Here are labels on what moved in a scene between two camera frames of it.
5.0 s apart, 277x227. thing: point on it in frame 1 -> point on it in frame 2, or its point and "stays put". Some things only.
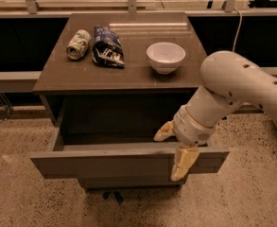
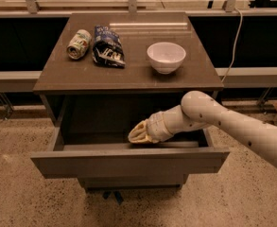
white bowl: (164, 57) stays put
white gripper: (191, 128) -> (157, 128)
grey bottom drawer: (129, 183) stays put
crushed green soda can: (77, 43) stays put
